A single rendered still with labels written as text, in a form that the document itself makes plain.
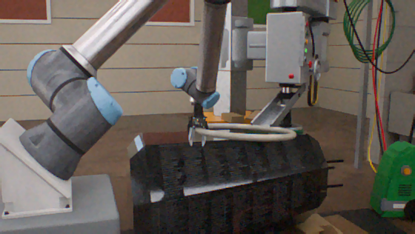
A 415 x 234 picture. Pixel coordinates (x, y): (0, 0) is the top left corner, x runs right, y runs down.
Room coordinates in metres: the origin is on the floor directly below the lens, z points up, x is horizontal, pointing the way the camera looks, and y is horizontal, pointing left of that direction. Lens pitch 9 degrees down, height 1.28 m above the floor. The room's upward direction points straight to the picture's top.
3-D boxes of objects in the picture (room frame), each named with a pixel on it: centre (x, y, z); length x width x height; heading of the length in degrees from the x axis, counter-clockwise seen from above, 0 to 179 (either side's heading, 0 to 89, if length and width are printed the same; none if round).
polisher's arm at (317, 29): (2.74, -0.74, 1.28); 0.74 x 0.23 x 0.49; 150
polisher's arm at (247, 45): (3.09, -0.42, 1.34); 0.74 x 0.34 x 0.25; 77
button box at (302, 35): (2.29, -0.59, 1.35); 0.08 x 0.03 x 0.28; 150
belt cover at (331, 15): (2.71, -0.71, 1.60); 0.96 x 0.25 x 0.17; 150
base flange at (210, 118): (3.14, -0.23, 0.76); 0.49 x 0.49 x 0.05; 11
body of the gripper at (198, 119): (1.83, 0.02, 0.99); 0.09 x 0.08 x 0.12; 0
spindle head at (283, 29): (2.48, -0.57, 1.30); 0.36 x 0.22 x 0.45; 150
